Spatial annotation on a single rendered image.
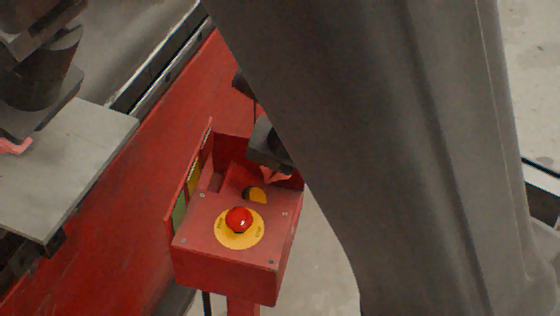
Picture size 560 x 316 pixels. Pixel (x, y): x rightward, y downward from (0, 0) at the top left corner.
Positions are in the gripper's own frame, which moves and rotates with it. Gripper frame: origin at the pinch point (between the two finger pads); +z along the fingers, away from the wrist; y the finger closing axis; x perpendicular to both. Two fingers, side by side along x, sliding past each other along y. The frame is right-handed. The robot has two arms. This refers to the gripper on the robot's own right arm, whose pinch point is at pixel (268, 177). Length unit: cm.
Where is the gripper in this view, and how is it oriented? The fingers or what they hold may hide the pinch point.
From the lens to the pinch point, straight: 91.9
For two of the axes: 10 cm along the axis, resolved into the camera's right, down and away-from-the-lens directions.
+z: -2.9, 5.6, 7.8
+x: -2.4, 7.4, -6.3
